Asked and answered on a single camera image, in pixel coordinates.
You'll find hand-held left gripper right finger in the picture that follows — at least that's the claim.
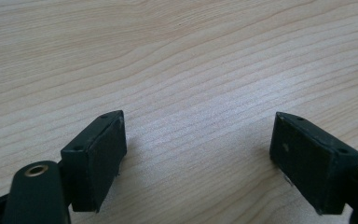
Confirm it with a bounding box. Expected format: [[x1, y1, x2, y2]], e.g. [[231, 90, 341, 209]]
[[268, 111, 358, 217]]

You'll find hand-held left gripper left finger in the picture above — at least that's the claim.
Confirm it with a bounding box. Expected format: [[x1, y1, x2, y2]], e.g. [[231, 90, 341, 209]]
[[60, 109, 128, 214]]

